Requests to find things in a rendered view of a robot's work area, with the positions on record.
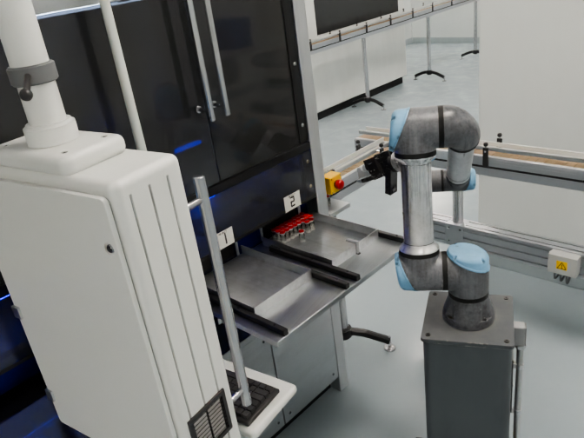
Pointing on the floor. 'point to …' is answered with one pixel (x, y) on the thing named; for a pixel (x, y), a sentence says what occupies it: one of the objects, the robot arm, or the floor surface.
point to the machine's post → (316, 165)
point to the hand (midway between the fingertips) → (360, 181)
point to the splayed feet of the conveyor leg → (369, 336)
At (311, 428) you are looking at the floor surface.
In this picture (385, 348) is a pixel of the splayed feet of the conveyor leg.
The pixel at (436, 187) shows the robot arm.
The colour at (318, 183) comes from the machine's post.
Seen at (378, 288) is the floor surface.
